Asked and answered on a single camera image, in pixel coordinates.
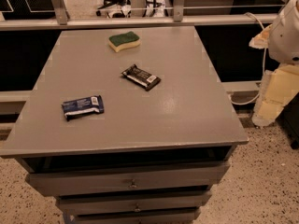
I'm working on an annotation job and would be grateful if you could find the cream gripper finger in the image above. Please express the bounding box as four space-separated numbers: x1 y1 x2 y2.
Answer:
252 63 299 127
249 25 272 49

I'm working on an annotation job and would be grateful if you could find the green and yellow sponge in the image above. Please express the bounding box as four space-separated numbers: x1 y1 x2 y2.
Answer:
108 31 140 52

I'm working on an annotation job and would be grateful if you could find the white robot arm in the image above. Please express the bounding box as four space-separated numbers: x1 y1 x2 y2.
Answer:
249 0 299 127

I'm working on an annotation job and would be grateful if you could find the black rxbar wrapper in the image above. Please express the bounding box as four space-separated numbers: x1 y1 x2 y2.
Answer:
121 64 161 91

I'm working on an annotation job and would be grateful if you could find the blue rxbar blueberry wrapper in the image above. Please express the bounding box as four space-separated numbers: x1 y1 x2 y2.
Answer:
62 95 105 120

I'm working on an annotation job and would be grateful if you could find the top grey drawer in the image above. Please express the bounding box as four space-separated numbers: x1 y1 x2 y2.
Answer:
26 161 229 196

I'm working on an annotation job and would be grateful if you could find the grey drawer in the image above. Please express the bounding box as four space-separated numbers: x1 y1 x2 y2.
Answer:
57 189 211 216
26 161 229 196
63 207 200 224

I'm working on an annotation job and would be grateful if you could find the grey drawer cabinet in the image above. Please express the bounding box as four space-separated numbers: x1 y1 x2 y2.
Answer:
0 26 249 224

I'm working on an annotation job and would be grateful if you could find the bottom grey drawer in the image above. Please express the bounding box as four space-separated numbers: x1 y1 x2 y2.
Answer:
63 207 200 224

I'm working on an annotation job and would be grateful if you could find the grey metal railing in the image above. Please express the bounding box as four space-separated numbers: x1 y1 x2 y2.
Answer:
1 0 290 31

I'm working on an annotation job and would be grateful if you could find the middle grey drawer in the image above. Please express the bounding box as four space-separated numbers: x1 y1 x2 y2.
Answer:
57 189 211 216

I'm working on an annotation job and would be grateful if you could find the white cable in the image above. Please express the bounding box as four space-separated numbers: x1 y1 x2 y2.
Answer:
230 11 269 106

